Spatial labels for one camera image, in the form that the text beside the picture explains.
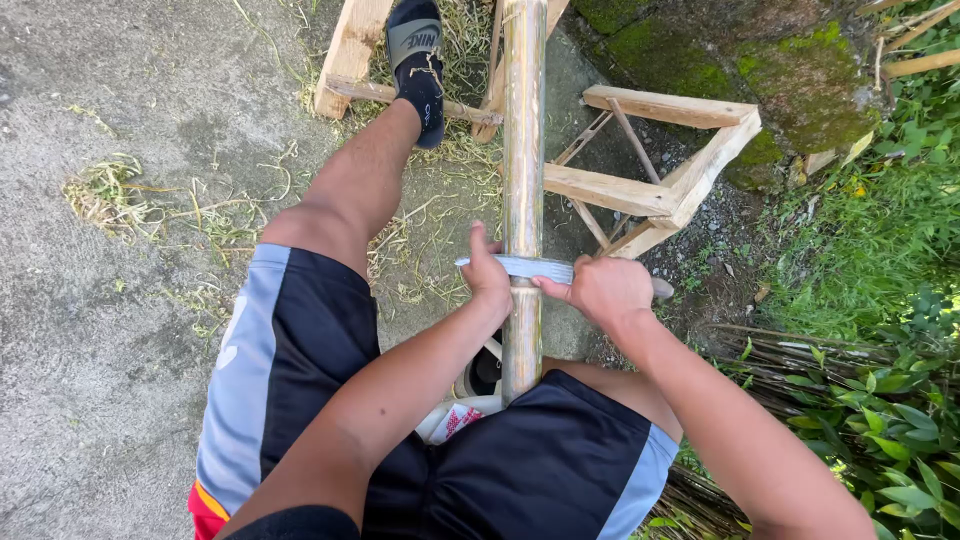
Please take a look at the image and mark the heap of bamboo shavings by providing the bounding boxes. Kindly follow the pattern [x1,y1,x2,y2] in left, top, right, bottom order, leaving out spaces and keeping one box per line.
[62,152,301,252]

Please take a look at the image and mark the mossy stone wall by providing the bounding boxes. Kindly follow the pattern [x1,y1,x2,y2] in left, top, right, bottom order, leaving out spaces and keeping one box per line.
[568,0,885,193]

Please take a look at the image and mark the wooden trestle frame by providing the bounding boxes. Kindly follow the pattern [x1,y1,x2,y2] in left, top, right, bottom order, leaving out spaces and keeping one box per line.
[313,0,571,144]
[543,84,763,261]

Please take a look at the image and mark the red yellow cloth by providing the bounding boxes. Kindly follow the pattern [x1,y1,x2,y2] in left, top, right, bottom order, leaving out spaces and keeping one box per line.
[186,480,231,540]

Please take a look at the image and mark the bundle of bamboo strips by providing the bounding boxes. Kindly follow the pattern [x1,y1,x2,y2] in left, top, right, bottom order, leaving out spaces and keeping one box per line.
[633,321,960,540]

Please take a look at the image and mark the red white printed wrapper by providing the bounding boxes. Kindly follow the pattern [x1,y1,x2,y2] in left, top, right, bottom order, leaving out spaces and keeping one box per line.
[444,405,486,441]

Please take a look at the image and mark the person's right leg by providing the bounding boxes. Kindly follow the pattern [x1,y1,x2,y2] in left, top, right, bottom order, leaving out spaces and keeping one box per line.
[540,356,684,444]

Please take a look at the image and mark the black sock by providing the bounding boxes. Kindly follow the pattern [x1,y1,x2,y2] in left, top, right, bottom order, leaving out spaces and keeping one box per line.
[390,0,447,150]

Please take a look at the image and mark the bamboo fence sticks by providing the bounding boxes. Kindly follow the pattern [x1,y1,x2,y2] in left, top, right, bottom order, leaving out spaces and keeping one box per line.
[855,0,960,81]

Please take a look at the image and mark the bamboo pole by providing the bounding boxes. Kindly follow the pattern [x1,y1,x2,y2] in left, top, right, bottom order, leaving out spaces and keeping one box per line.
[500,0,548,407]

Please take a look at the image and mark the black and blue shorts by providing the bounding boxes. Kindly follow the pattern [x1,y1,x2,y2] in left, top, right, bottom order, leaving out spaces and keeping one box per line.
[193,243,681,540]

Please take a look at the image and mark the person's left leg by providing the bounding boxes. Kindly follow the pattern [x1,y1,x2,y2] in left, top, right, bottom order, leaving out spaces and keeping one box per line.
[258,97,423,280]

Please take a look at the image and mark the green plants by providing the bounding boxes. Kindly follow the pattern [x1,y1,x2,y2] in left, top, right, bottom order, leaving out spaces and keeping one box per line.
[753,0,960,540]

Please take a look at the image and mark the person's right hand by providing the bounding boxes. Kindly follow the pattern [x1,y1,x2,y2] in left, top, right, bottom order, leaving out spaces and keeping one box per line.
[531,254,656,332]

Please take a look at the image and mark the grey slide sandal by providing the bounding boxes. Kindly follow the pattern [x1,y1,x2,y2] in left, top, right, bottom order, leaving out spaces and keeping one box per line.
[385,0,447,150]

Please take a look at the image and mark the long steel knife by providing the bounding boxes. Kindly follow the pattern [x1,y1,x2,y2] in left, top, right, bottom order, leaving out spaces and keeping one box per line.
[454,255,675,300]

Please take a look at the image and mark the person's leg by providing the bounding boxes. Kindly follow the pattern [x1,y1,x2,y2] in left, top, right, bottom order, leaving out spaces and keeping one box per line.
[258,97,423,280]
[540,356,684,444]

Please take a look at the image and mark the person's left hand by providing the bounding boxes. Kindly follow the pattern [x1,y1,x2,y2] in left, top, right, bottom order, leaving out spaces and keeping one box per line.
[459,221,515,320]

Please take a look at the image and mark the black shirt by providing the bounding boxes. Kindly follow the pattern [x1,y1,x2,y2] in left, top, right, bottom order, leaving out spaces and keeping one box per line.
[223,504,363,540]

